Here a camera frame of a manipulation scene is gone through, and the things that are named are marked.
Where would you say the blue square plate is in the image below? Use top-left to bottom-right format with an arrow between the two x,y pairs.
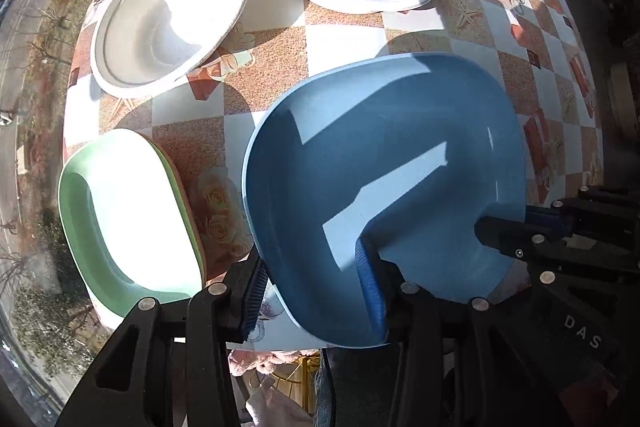
242,53 -> 526,348

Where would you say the orange square plate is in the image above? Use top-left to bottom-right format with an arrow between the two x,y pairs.
138,131 -> 207,286

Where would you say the green square plate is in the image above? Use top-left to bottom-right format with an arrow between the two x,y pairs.
58,129 -> 203,329

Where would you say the patterned checkered tablecloth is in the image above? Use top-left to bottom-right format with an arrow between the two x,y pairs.
63,0 -> 603,277

